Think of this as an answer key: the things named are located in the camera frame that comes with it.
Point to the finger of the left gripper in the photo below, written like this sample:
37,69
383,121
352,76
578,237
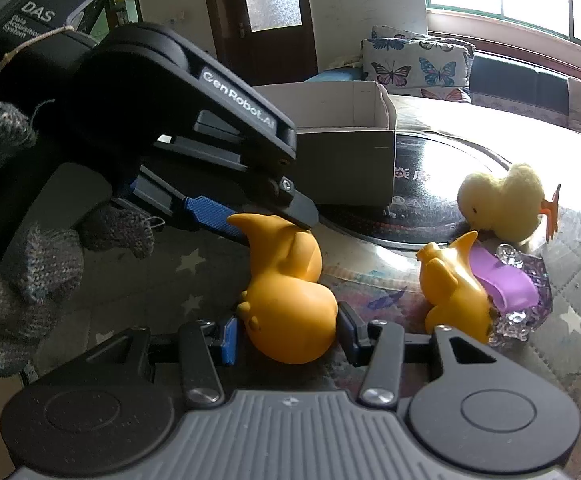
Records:
157,197
276,193

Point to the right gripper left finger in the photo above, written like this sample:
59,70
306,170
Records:
203,344

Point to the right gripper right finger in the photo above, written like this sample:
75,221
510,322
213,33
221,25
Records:
377,345

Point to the orange rubber duck toy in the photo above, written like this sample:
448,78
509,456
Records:
288,315

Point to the yellow plush chick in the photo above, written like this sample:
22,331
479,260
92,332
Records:
509,207

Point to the grey knit gloved hand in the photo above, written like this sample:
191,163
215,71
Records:
49,218

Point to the grey star quilted mat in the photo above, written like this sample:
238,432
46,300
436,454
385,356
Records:
199,274

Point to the white cardboard box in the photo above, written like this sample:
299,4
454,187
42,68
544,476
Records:
345,140

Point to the black round induction cooker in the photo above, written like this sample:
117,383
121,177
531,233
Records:
429,169

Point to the dark wooden door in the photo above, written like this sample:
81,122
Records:
264,41

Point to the butterfly print pillow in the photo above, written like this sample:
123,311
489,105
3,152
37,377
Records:
410,64

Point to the blue sofa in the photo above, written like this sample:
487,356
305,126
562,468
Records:
515,87

